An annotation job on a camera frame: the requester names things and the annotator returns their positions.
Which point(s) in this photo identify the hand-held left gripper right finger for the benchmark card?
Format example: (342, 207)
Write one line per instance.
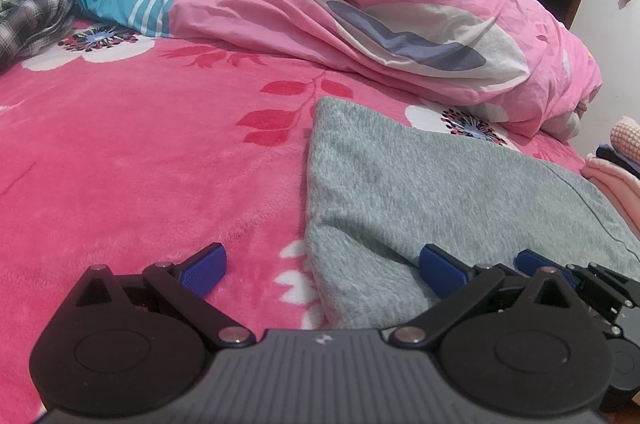
(442, 269)

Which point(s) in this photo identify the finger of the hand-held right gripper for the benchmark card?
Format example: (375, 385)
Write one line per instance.
(532, 260)

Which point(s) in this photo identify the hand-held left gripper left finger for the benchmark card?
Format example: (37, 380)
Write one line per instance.
(205, 266)

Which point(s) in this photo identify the pink folded cloth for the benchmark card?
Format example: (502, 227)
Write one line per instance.
(615, 184)

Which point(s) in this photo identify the pink floral fleece blanket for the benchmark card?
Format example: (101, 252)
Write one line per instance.
(125, 154)

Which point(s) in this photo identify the pink waffle cloth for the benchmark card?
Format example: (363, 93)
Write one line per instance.
(627, 137)

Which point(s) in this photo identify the pink and blue floral duvet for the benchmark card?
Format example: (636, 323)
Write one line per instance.
(400, 4)

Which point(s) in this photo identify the dark plaid shirt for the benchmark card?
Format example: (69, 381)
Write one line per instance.
(35, 19)

